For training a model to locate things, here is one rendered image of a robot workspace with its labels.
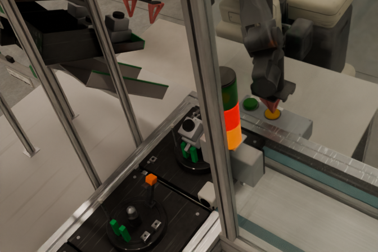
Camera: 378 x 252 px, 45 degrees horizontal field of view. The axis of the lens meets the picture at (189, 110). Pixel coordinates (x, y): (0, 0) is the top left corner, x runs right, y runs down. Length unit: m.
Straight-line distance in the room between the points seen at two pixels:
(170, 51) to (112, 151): 0.48
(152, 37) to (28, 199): 0.76
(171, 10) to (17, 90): 1.22
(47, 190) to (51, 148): 0.16
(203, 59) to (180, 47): 1.06
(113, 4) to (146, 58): 2.05
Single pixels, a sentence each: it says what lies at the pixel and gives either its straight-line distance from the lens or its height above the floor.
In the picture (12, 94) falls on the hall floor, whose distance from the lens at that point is 3.21.
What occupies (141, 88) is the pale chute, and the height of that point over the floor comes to 1.08.
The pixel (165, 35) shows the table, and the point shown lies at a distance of 1.78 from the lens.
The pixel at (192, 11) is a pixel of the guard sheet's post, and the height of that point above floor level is 1.56.
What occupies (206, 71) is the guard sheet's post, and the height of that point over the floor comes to 1.47.
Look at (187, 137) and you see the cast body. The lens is 1.09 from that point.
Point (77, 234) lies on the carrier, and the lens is 1.14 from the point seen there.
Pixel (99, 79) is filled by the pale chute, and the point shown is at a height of 1.18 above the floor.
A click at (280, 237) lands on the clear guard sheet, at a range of 0.94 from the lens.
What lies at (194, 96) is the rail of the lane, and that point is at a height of 0.96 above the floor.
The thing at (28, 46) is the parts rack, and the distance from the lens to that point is 0.93.
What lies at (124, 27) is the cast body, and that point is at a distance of 1.19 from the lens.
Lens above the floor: 1.90
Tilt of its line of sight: 45 degrees down
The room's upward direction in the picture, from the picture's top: 12 degrees counter-clockwise
